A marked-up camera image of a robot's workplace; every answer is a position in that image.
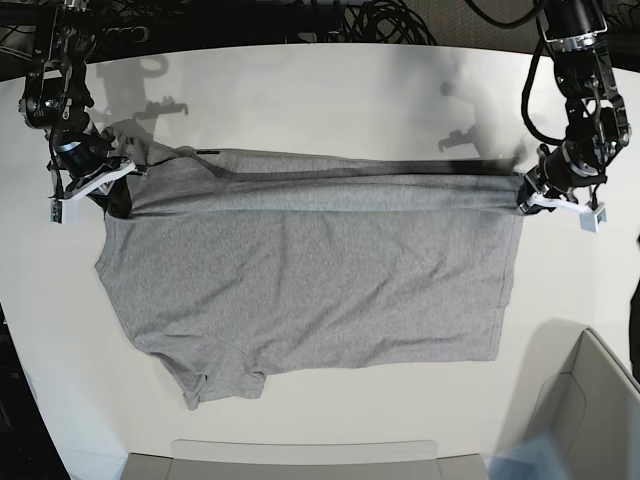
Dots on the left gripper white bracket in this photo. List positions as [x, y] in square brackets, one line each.
[551, 184]

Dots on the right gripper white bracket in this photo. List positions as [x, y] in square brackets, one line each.
[78, 170]

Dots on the grey T-shirt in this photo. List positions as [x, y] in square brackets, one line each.
[236, 265]

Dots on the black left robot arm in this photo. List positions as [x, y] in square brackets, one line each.
[597, 129]

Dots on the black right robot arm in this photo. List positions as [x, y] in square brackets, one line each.
[56, 100]

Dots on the black object right edge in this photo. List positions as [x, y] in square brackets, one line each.
[634, 333]

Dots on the grey bin right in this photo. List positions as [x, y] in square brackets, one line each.
[588, 415]

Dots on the grey bin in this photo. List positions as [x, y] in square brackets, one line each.
[588, 415]
[190, 459]

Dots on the blue cloth in bin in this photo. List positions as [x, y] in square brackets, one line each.
[534, 459]

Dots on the grey bin front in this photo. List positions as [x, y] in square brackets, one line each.
[190, 459]

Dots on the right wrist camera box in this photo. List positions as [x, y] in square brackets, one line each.
[65, 212]

